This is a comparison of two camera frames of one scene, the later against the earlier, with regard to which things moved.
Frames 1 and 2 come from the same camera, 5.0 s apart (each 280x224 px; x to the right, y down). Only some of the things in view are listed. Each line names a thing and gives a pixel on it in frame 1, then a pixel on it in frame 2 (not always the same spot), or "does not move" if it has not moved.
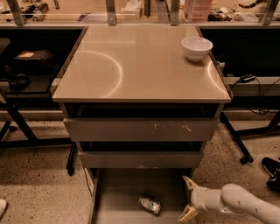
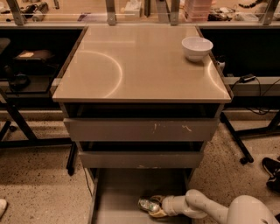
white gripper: (199, 198) to (168, 205)
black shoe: (273, 168) does not move
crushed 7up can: (150, 204) does not move
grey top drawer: (141, 129) does not move
